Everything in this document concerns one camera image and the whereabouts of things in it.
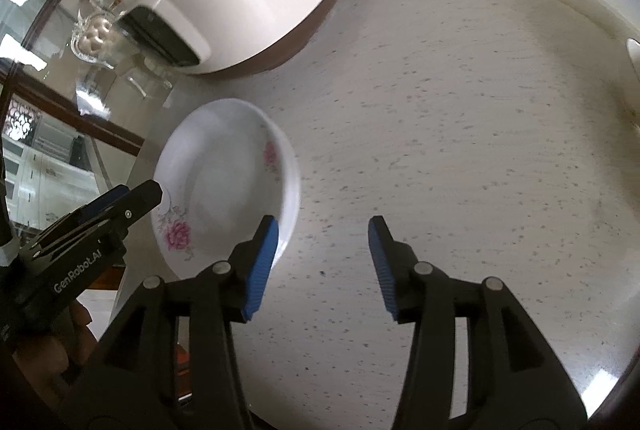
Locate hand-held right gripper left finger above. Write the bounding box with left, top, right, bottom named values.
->
left=61, top=214, right=280, bottom=430

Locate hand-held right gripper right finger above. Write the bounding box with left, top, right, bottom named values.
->
left=367, top=214, right=589, bottom=430

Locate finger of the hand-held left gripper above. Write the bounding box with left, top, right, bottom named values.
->
left=55, top=180, right=164, bottom=252
left=42, top=184, right=132, bottom=238

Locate white floral plate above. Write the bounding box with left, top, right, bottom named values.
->
left=151, top=98, right=302, bottom=282

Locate person's left hand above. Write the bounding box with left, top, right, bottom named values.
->
left=14, top=301, right=95, bottom=412

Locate clear glass dish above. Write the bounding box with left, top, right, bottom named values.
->
left=70, top=5, right=121, bottom=71

